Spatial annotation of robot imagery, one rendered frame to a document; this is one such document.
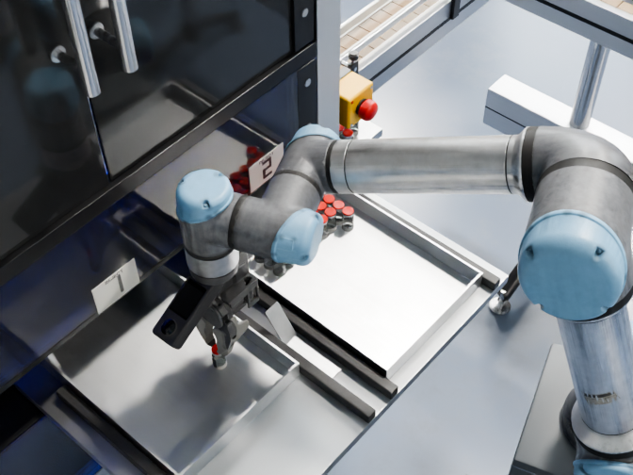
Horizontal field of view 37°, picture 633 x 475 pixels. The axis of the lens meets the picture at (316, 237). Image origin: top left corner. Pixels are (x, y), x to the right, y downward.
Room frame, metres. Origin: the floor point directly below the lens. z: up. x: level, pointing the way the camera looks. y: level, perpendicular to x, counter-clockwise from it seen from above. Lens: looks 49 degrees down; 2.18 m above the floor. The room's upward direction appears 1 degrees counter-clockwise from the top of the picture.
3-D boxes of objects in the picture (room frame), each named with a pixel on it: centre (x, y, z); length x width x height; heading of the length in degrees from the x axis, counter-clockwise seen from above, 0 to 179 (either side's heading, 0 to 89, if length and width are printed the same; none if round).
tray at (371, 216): (1.03, -0.07, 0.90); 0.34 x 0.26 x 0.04; 48
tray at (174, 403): (0.85, 0.24, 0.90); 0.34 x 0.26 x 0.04; 48
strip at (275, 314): (0.88, 0.02, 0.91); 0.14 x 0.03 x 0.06; 49
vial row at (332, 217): (1.10, 0.01, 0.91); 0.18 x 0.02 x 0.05; 138
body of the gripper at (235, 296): (0.87, 0.14, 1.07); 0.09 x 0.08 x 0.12; 138
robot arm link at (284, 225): (0.85, 0.05, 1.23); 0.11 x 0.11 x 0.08; 71
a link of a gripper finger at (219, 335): (0.85, 0.13, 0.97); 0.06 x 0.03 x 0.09; 138
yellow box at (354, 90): (1.37, -0.06, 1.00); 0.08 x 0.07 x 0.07; 48
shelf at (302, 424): (0.93, 0.08, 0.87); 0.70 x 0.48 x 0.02; 138
